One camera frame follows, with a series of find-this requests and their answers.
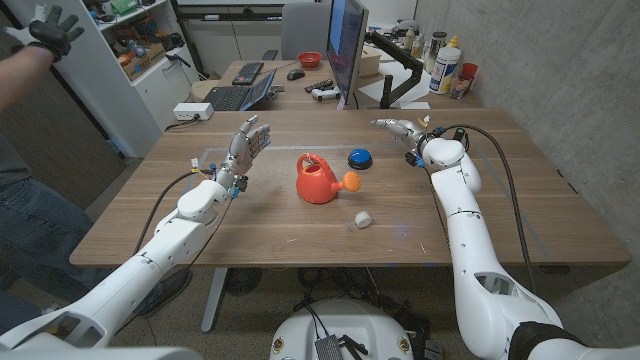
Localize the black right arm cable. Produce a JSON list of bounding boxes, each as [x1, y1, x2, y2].
[[439, 123, 539, 296]]

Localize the tan cardboard box on floor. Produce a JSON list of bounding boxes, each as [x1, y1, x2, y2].
[[191, 78, 221, 103]]

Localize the open black laptop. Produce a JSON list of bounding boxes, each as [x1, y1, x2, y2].
[[202, 68, 278, 112]]

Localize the orange watering can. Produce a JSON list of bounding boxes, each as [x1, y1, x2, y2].
[[295, 152, 362, 205]]

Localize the white shelf cabinet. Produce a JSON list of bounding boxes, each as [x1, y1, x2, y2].
[[2, 0, 201, 159]]

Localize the white tape roll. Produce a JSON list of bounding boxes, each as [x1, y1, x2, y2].
[[344, 210, 374, 232]]

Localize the red bowl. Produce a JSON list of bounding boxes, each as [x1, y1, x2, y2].
[[296, 51, 324, 69]]

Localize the small closed cardboard box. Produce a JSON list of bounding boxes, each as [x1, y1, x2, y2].
[[357, 45, 382, 78]]

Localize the person's black-and-white gloved hand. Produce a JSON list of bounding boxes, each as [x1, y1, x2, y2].
[[4, 4, 85, 64]]

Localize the person's body in jeans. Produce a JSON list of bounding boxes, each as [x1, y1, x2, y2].
[[0, 134, 194, 334]]

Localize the person's bare forearm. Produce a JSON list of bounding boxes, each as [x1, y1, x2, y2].
[[0, 45, 55, 111]]

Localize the white wipes canister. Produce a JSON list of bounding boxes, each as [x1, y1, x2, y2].
[[428, 46, 462, 96]]

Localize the jar with black lid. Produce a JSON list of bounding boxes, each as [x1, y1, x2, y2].
[[423, 31, 448, 74]]

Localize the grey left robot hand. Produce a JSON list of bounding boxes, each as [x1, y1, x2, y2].
[[215, 114, 272, 189]]

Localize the clear drinking glass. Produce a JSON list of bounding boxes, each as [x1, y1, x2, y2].
[[448, 73, 474, 100]]

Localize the cardboard box with clutter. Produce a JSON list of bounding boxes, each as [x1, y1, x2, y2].
[[121, 42, 167, 82]]

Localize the white game controller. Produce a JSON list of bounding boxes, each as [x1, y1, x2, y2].
[[310, 86, 342, 103]]

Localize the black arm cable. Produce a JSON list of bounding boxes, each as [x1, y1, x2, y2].
[[133, 169, 217, 256], [439, 123, 539, 296]]

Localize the black remote control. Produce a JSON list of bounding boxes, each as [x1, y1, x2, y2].
[[304, 78, 335, 94]]

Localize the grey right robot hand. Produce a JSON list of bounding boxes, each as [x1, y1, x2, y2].
[[370, 117, 429, 154]]

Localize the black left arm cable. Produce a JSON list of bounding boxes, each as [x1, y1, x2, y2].
[[133, 169, 217, 256]]

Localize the blue push button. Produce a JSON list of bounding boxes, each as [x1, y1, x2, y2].
[[347, 148, 374, 171]]

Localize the black keyboard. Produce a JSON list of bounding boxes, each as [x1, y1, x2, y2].
[[231, 61, 265, 87]]

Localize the grey office chair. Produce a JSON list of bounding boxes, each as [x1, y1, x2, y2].
[[262, 2, 334, 62]]

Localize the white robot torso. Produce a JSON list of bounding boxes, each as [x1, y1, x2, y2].
[[269, 298, 415, 360]]

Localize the computer monitor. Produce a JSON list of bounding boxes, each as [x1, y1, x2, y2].
[[325, 0, 370, 107]]

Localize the white power strip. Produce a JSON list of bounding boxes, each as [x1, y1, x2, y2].
[[172, 102, 215, 122]]

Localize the black round fan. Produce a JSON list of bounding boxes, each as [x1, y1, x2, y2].
[[223, 267, 264, 297]]

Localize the black cable bundle on floor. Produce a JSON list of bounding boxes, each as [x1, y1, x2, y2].
[[297, 267, 432, 351]]

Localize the silver heatsink module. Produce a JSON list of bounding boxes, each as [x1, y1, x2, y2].
[[313, 335, 344, 360]]

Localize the white paper sheets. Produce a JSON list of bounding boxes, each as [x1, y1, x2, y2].
[[357, 60, 434, 104]]

